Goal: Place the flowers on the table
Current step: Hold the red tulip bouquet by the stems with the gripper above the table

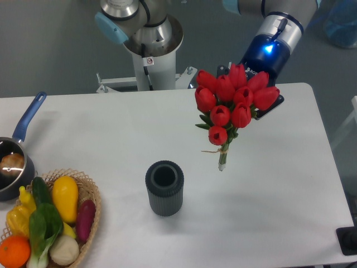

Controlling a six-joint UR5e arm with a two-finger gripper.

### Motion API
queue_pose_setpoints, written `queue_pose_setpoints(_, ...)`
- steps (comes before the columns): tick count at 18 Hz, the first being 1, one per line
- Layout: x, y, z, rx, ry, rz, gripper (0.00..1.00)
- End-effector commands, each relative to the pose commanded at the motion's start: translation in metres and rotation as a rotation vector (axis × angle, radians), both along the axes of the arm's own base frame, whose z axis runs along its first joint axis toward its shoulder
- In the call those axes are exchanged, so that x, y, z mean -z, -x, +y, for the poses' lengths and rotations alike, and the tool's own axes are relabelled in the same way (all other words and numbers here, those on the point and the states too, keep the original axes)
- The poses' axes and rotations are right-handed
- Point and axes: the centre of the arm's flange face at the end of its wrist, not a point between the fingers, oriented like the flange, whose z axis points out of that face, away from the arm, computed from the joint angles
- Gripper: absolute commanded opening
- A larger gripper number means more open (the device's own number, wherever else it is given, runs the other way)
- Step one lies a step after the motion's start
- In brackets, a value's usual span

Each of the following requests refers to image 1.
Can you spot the green bok choy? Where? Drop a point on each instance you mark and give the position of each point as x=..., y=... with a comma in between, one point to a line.
x=44, y=226

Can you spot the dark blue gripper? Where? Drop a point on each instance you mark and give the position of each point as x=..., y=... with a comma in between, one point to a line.
x=268, y=54

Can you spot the brown bread roll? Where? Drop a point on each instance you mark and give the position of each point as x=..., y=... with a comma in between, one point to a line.
x=12, y=164

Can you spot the dark grey ribbed vase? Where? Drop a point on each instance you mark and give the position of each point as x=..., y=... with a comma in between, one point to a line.
x=165, y=185

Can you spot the blue translucent container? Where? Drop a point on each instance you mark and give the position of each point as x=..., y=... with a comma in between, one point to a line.
x=340, y=25

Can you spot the yellow bell pepper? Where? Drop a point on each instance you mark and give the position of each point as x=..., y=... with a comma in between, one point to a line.
x=18, y=221

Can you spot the dark green cucumber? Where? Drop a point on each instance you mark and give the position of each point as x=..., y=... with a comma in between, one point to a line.
x=40, y=191

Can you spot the purple eggplant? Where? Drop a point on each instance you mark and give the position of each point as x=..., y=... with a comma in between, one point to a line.
x=85, y=219

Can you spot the black device at edge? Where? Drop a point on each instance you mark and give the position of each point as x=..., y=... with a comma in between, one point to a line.
x=347, y=240

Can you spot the beige garlic bulb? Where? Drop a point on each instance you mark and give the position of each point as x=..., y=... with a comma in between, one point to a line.
x=64, y=251

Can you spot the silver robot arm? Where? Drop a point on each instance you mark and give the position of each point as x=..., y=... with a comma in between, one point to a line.
x=152, y=36

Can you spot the orange fruit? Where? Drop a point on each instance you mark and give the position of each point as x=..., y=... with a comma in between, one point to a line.
x=15, y=251

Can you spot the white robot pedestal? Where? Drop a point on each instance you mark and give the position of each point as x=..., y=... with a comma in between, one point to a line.
x=151, y=73

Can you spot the woven wicker basket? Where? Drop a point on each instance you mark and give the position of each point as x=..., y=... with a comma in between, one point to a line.
x=87, y=190

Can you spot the blue handled saucepan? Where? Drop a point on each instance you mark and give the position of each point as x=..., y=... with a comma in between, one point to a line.
x=10, y=185

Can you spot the red tulip bouquet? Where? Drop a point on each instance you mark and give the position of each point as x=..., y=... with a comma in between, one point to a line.
x=229, y=102

